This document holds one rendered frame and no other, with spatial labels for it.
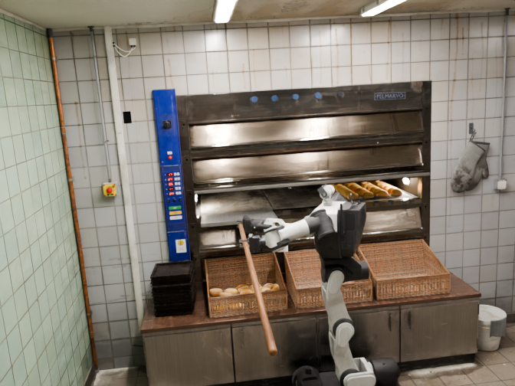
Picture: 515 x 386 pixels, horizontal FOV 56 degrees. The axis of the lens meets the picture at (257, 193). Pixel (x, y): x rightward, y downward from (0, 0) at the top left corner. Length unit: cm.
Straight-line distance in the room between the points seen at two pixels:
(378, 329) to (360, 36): 214
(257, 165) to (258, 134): 23
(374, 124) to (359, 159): 29
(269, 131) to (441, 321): 187
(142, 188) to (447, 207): 242
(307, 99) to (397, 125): 73
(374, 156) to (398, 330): 131
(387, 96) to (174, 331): 233
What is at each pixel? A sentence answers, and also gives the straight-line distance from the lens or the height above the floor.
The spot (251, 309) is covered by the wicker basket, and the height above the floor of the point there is 61.
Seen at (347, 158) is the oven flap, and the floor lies 155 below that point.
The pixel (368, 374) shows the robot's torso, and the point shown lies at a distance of 331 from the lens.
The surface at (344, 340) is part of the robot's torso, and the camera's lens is 314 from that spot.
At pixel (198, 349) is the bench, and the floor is 39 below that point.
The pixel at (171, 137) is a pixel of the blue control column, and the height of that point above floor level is 181.
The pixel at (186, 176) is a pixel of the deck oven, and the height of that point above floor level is 150.
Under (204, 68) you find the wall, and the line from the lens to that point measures 364.
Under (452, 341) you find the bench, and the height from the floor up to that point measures 22.
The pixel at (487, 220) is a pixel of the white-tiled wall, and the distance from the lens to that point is 443.
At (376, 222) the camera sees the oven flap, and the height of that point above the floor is 102.
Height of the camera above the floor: 208
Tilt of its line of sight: 12 degrees down
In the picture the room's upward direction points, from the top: 3 degrees counter-clockwise
